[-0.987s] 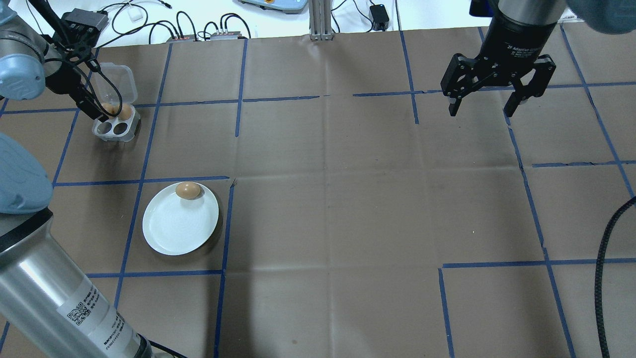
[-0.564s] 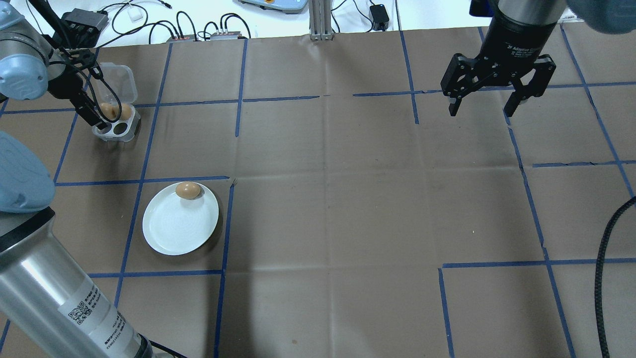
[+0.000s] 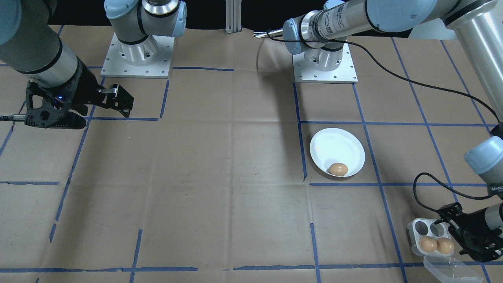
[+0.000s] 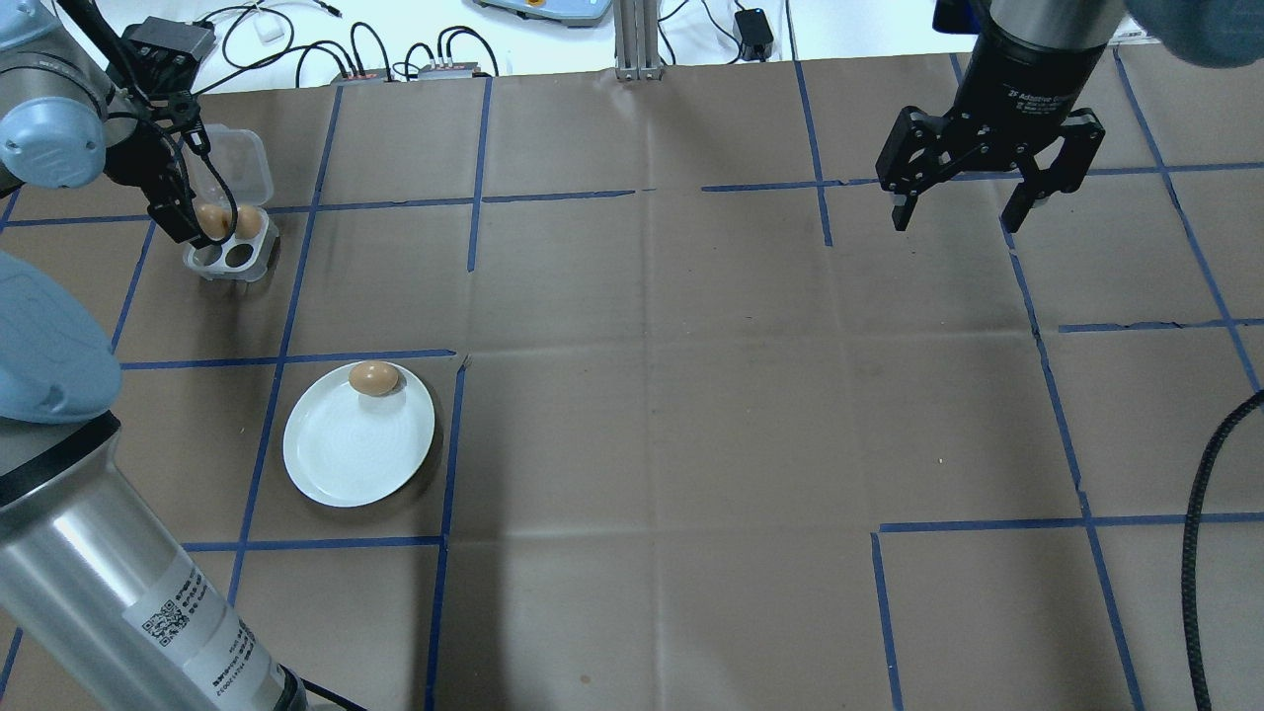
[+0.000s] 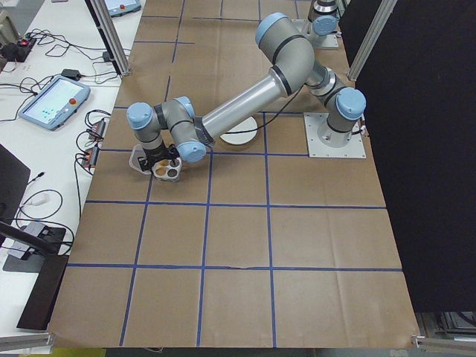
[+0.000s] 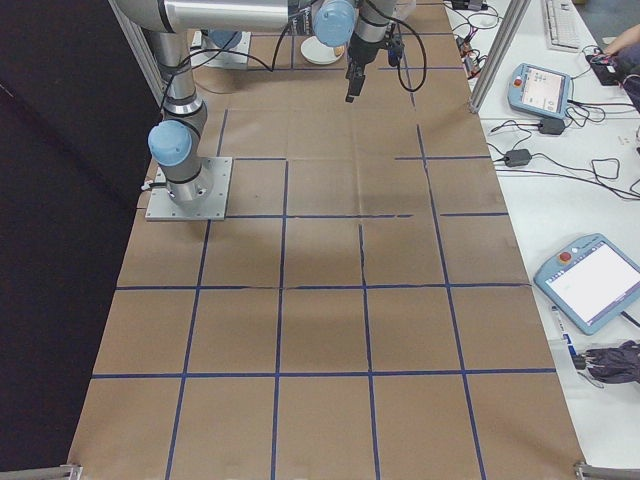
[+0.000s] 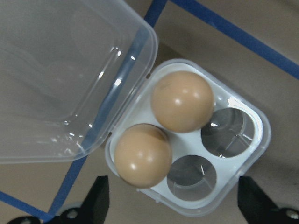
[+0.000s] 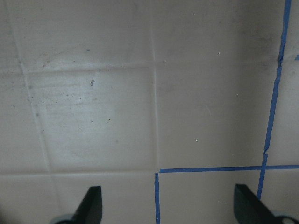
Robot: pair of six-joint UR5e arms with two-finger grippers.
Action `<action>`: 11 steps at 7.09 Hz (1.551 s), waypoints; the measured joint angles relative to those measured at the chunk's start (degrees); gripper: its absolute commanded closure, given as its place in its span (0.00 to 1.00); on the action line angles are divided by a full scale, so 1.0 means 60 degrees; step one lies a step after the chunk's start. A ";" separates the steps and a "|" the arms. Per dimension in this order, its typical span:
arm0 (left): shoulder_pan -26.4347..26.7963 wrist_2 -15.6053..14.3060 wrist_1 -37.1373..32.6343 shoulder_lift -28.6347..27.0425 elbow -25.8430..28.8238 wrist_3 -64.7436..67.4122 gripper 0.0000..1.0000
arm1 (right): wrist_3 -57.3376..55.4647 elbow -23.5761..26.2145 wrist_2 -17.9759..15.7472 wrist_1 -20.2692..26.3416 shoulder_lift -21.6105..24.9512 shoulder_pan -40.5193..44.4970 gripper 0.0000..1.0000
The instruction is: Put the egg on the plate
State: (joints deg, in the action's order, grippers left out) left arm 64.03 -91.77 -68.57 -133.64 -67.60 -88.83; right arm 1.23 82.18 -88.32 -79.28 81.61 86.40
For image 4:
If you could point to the aluminium frame post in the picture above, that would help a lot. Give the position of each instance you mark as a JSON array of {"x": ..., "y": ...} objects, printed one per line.
[{"x": 638, "y": 39}]

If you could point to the blue grey teach pendant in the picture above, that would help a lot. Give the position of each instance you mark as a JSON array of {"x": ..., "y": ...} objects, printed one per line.
[{"x": 543, "y": 10}]

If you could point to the white round plate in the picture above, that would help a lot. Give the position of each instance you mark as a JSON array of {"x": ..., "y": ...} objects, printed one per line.
[{"x": 346, "y": 454}]

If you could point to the brown egg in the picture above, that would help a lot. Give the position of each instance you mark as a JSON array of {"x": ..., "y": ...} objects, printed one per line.
[
  {"x": 249, "y": 219},
  {"x": 373, "y": 378},
  {"x": 210, "y": 217}
]

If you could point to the black stand bar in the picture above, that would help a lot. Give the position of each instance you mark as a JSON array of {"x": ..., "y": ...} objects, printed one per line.
[{"x": 99, "y": 44}]

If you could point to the grey box device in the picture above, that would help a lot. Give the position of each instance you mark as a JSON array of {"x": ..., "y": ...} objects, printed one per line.
[{"x": 173, "y": 39}]

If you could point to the white power adapter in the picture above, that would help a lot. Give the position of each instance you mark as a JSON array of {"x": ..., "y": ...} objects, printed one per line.
[{"x": 269, "y": 28}]

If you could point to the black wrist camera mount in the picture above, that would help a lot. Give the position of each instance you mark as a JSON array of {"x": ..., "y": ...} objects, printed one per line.
[
  {"x": 168, "y": 104},
  {"x": 953, "y": 15}
]

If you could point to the small black power adapter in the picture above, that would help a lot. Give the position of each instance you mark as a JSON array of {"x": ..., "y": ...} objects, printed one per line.
[{"x": 754, "y": 27}]

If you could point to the clear plastic egg box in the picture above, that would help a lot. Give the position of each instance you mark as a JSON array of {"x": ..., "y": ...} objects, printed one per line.
[{"x": 229, "y": 163}]

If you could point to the black orange usb hub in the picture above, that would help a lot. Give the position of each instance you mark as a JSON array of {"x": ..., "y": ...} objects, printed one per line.
[
  {"x": 361, "y": 74},
  {"x": 456, "y": 70}
]

